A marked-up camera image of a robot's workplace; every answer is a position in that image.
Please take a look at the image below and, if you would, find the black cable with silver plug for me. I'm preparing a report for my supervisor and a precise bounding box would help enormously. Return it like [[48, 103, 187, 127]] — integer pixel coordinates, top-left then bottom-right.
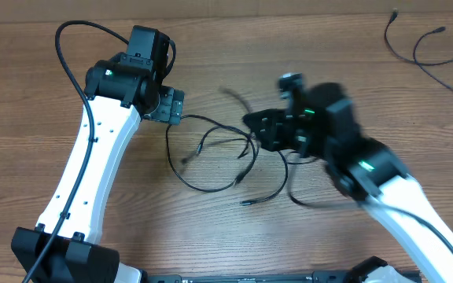
[[165, 114, 289, 207]]

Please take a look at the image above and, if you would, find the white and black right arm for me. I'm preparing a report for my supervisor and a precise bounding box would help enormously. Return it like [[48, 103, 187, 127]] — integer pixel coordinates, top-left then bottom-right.
[[242, 83, 453, 282]]

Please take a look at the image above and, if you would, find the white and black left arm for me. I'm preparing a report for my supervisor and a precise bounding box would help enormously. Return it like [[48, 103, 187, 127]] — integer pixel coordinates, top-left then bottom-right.
[[11, 26, 184, 282]]

